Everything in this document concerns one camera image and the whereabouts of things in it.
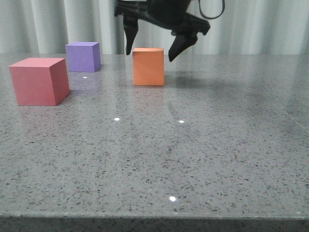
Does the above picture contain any orange foam cube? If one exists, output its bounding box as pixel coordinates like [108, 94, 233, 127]
[132, 47, 165, 86]

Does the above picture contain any red foam cube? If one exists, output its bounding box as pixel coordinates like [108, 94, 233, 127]
[9, 58, 70, 106]

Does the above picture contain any pale green curtain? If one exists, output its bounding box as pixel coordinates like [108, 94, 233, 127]
[0, 0, 309, 55]

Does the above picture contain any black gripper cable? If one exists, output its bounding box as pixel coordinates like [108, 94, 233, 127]
[197, 0, 226, 20]

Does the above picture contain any purple foam cube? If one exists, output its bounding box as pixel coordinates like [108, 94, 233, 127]
[66, 42, 101, 72]

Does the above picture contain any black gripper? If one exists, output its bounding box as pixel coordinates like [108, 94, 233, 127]
[114, 0, 210, 62]

